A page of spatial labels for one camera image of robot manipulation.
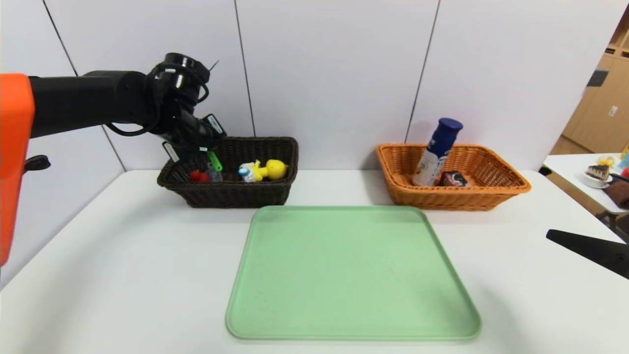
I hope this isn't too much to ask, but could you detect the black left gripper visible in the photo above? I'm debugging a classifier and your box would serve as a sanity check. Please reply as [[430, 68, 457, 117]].
[[162, 113, 228, 172]]

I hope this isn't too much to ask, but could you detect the yellow duck toy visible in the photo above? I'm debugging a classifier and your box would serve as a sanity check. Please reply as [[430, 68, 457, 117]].
[[238, 159, 289, 183]]

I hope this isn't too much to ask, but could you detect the blue and white drink bottle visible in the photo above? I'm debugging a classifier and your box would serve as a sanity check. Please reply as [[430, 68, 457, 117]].
[[412, 118, 464, 187]]

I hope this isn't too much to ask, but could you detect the black drink carton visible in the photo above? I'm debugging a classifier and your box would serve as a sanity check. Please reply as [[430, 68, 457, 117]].
[[439, 170, 470, 187]]

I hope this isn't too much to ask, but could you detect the dark brown wicker basket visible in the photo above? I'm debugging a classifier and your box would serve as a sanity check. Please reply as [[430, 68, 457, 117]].
[[157, 137, 299, 209]]

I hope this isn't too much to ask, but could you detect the orange wicker basket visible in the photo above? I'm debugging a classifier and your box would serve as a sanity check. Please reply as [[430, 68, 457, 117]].
[[375, 143, 531, 211]]

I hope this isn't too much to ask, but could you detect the light green plastic tray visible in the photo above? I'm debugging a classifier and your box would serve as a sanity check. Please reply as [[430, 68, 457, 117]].
[[226, 205, 482, 341]]

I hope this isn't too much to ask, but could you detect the white side table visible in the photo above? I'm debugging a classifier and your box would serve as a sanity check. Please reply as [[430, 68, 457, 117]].
[[542, 154, 629, 215]]

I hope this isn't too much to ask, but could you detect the white plate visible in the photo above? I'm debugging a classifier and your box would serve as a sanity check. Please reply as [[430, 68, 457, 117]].
[[580, 172, 613, 189]]

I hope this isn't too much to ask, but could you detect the wooden cabinet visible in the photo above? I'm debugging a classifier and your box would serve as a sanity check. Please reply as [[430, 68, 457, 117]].
[[548, 5, 629, 155]]

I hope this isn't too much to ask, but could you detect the brown cloth pouch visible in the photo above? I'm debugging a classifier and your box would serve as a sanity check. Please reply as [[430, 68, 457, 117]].
[[603, 178, 629, 208]]

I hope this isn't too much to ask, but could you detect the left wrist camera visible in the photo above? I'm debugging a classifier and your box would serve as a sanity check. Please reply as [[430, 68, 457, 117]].
[[157, 53, 212, 101]]

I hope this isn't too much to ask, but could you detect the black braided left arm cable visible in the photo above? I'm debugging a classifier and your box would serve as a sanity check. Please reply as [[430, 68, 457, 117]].
[[23, 155, 51, 173]]

